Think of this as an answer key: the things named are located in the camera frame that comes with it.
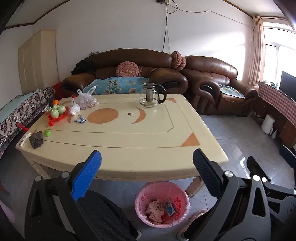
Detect orange fruit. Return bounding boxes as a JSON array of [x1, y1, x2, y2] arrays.
[[52, 99, 59, 105]]

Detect green apples on red tray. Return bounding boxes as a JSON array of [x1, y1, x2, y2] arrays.
[[46, 105, 69, 126]]

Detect cream coffee table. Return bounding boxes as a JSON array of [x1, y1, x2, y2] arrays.
[[16, 94, 229, 181]]

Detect blue floral cushion cover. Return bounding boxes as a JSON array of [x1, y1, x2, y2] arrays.
[[83, 76, 149, 95]]

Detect small white tied bag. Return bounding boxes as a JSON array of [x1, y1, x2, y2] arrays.
[[69, 98, 80, 115]]

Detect white remote control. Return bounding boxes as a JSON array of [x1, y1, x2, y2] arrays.
[[18, 132, 31, 147]]

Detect pink curtain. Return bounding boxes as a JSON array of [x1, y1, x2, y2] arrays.
[[248, 15, 265, 87]]

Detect hanging black cable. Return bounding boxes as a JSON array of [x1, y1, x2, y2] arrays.
[[160, 0, 210, 53]]

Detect grey crumpled cloth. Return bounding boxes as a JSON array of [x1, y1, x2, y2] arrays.
[[29, 131, 44, 149]]

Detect glass teapot black handle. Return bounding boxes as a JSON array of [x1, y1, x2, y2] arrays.
[[139, 82, 167, 108]]

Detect cream cabinet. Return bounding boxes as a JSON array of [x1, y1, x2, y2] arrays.
[[18, 30, 59, 93]]

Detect black television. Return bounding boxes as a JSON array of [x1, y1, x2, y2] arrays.
[[280, 71, 296, 101]]

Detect red checkered tablecloth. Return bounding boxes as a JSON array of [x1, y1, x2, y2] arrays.
[[258, 82, 296, 126]]

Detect brown leather sofa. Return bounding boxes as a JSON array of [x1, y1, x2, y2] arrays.
[[61, 49, 189, 97]]

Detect white electric kettle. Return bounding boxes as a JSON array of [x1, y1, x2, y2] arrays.
[[261, 114, 275, 135]]

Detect pink round pillow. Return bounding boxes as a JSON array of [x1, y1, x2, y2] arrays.
[[171, 51, 186, 72], [115, 61, 139, 77]]

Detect patterned bench cover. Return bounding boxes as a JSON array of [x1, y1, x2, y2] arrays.
[[1, 87, 55, 155]]

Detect plastic bag of snacks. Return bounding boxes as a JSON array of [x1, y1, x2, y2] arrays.
[[75, 86, 99, 109]]

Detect brown leather armchair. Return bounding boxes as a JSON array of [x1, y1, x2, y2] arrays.
[[181, 56, 257, 116]]

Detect green bottle cap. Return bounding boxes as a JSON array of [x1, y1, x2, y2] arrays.
[[45, 130, 51, 137]]

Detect pink lined trash bin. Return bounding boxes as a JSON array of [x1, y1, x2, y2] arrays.
[[134, 181, 191, 228]]

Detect small blue wrappers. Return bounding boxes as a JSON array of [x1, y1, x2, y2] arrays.
[[74, 114, 86, 123]]

